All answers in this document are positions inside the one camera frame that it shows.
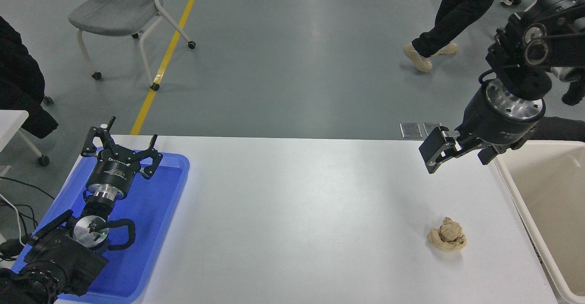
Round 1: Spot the walking person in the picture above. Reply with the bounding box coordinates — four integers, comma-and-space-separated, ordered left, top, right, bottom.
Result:
403, 0, 503, 73

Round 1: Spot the black fuzzy bundle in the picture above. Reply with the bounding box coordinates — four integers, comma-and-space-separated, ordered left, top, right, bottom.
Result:
529, 116, 585, 143

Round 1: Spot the blue plastic tray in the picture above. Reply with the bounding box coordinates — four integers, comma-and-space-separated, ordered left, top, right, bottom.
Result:
11, 148, 190, 304

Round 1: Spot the small white rolling table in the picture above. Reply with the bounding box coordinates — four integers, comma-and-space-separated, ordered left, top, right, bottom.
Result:
0, 110, 50, 168

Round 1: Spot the black cable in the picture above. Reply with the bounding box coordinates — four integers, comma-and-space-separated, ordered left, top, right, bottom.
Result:
0, 176, 56, 250

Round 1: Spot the large pale plastic bin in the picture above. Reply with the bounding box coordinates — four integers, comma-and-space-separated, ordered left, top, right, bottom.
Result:
494, 140, 585, 304

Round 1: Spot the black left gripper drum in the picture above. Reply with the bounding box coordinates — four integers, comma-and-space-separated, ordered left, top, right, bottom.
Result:
88, 150, 140, 191

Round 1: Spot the white cable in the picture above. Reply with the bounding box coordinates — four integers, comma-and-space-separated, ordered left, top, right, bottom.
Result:
0, 193, 24, 246

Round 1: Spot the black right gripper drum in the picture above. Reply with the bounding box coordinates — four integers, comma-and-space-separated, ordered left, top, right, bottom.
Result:
456, 85, 543, 150

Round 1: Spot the grey seat white frame chair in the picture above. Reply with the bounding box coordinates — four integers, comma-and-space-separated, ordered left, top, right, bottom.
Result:
68, 0, 197, 91

